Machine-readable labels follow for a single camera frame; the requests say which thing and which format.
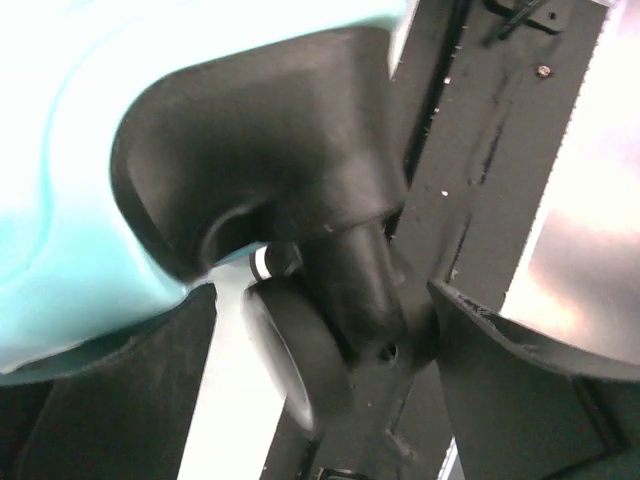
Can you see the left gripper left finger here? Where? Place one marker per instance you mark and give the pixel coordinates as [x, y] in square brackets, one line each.
[117, 407]

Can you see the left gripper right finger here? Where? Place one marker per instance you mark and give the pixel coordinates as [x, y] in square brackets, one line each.
[525, 405]

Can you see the pink and teal children's suitcase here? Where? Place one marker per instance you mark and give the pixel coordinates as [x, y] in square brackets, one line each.
[144, 144]

